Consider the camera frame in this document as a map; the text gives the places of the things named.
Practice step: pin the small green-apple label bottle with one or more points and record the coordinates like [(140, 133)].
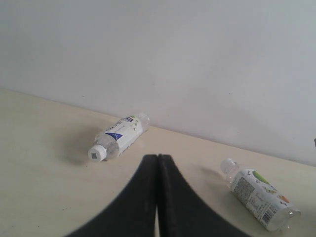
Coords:
[(272, 209)]

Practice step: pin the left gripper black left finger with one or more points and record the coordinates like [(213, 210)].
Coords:
[(132, 213)]

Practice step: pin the blue-white label water bottle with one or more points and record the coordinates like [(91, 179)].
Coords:
[(113, 141)]

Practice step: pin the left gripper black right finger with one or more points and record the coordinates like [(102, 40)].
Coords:
[(181, 212)]

